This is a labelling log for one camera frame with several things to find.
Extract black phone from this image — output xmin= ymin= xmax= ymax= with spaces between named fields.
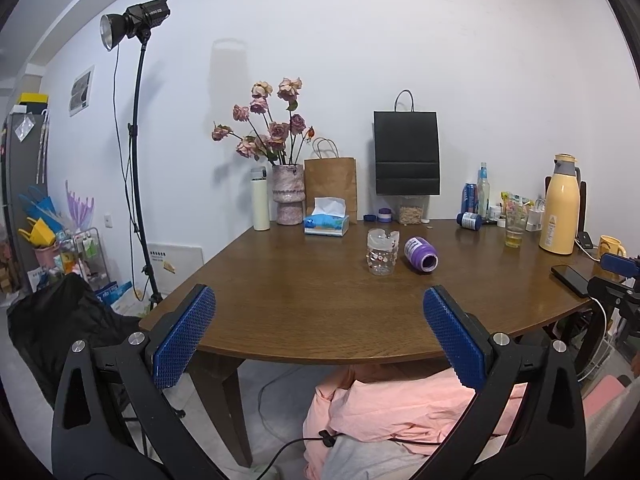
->
xmin=551 ymin=264 xmax=593 ymax=298

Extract patterned clear glass cup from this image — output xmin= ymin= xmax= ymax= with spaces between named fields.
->
xmin=367 ymin=228 xmax=400 ymax=277

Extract glass with yellow liquid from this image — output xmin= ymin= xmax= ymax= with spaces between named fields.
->
xmin=505 ymin=210 xmax=527 ymax=249

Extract white cable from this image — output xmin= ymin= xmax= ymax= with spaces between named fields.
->
xmin=575 ymin=239 xmax=610 ymax=376

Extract dried pink roses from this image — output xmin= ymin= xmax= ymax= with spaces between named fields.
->
xmin=211 ymin=77 xmax=317 ymax=167

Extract blue tissue box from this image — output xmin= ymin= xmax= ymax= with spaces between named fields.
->
xmin=304 ymin=197 xmax=350 ymax=237

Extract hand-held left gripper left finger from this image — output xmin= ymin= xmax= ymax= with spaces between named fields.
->
xmin=51 ymin=284 xmax=226 ymax=480

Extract purple hangers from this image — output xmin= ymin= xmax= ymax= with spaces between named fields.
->
xmin=65 ymin=180 xmax=95 ymax=231

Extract blue hangers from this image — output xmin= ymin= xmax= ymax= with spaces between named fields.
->
xmin=19 ymin=185 xmax=63 ymax=226

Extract black paper bag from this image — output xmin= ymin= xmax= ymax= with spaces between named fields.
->
xmin=373 ymin=89 xmax=441 ymax=197

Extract purple cup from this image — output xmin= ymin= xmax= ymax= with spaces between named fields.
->
xmin=403 ymin=236 xmax=440 ymax=274

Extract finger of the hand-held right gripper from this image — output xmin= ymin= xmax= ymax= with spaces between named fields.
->
xmin=599 ymin=252 xmax=640 ymax=277
xmin=587 ymin=275 xmax=640 ymax=342

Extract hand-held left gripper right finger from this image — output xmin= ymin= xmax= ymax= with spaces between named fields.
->
xmin=410 ymin=286 xmax=587 ymax=480

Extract yellow thermos jug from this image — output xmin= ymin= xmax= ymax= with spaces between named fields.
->
xmin=539 ymin=153 xmax=583 ymax=255

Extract white board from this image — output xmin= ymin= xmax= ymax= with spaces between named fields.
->
xmin=146 ymin=244 xmax=205 ymax=293

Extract brown paper bag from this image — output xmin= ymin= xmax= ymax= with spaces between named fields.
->
xmin=304 ymin=137 xmax=358 ymax=224

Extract brown wooden table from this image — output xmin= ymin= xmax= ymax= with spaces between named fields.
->
xmin=138 ymin=218 xmax=626 ymax=468

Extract pink marbled vase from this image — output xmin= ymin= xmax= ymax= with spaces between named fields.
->
xmin=272 ymin=163 xmax=305 ymax=226

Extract clear jar with grains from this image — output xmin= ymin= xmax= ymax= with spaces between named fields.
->
xmin=398 ymin=195 xmax=431 ymax=225

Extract grey refrigerator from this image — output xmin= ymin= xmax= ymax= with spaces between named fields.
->
xmin=0 ymin=110 xmax=48 ymax=291

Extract clear plastic bottle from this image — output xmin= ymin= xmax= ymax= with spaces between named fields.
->
xmin=477 ymin=162 xmax=491 ymax=219

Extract yellow mug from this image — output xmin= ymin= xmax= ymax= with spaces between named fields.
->
xmin=598 ymin=235 xmax=627 ymax=260

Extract blue packets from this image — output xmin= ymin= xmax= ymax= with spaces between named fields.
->
xmin=95 ymin=280 xmax=136 ymax=311

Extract white charger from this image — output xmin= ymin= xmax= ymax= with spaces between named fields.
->
xmin=526 ymin=195 xmax=548 ymax=233

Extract black jacket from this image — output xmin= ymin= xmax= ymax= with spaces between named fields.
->
xmin=7 ymin=274 xmax=146 ymax=406

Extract grey wall poster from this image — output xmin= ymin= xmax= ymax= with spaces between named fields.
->
xmin=68 ymin=64 xmax=96 ymax=118

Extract white thermos bottle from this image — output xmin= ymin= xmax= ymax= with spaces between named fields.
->
xmin=251 ymin=166 xmax=271 ymax=231

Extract black light stand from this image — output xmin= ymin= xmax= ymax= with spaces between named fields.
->
xmin=127 ymin=30 xmax=166 ymax=318

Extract pink plush cloth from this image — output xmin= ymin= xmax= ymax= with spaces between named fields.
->
xmin=582 ymin=375 xmax=640 ymax=461

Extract colourful snack packets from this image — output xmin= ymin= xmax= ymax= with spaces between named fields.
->
xmin=500 ymin=191 xmax=535 ymax=216

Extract yellow hangers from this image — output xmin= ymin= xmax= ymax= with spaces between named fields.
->
xmin=17 ymin=217 xmax=56 ymax=248

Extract black studio light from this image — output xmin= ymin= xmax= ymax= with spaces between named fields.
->
xmin=99 ymin=0 xmax=172 ymax=52

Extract black cable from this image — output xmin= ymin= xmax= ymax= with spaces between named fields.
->
xmin=257 ymin=430 xmax=451 ymax=480

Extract wire storage rack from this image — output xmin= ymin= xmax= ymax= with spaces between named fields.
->
xmin=50 ymin=227 xmax=111 ymax=291

